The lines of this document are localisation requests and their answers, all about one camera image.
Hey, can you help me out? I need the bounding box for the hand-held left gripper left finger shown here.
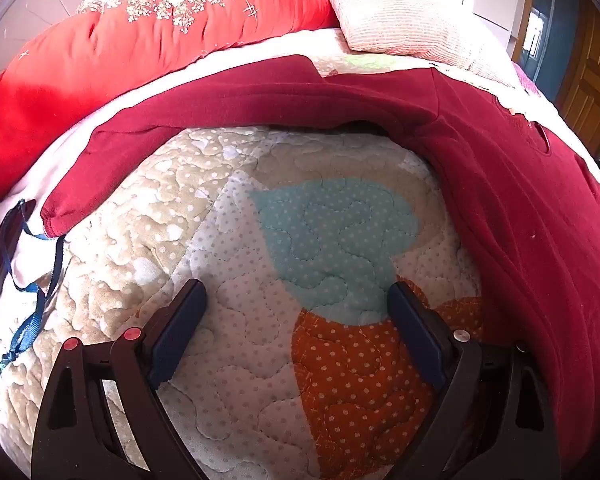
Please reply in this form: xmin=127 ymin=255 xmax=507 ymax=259
xmin=31 ymin=278 xmax=211 ymax=480

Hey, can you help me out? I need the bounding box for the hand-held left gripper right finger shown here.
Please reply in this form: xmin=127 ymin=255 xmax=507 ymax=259
xmin=387 ymin=281 xmax=563 ymax=480

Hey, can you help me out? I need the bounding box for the dark red sweater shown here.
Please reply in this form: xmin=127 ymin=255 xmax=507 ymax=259
xmin=41 ymin=54 xmax=600 ymax=480

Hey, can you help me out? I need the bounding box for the quilted patchwork blanket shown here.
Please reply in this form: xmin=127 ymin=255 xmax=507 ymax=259
xmin=0 ymin=27 xmax=600 ymax=480

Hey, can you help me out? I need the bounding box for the black flat device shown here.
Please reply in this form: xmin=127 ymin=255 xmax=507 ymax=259
xmin=0 ymin=200 xmax=37 ymax=332

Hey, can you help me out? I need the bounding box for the pale pink bed sheet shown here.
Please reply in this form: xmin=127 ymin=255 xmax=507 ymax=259
xmin=0 ymin=27 xmax=351 ymax=411

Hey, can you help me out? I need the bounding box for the red embroidered duvet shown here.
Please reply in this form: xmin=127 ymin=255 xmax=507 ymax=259
xmin=0 ymin=0 xmax=341 ymax=213

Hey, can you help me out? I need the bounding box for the wooden door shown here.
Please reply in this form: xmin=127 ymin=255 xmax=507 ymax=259
xmin=555 ymin=0 xmax=600 ymax=161

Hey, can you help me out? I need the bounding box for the pink waffle pillow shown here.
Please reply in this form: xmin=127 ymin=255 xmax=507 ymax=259
xmin=314 ymin=0 xmax=506 ymax=73

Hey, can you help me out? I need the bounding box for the white tufted headboard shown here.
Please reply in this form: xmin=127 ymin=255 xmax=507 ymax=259
xmin=0 ymin=0 xmax=181 ymax=96

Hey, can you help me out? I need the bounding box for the blue ribbon strap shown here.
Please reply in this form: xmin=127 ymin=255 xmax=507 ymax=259
xmin=0 ymin=199 xmax=68 ymax=406

